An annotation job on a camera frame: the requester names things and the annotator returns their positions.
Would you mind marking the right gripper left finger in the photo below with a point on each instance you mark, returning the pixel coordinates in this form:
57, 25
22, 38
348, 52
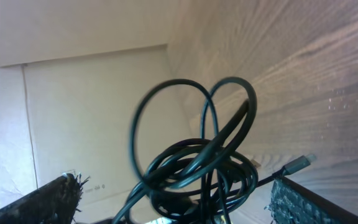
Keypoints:
55, 202

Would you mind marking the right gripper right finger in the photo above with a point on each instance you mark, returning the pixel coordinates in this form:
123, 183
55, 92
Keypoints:
291, 203

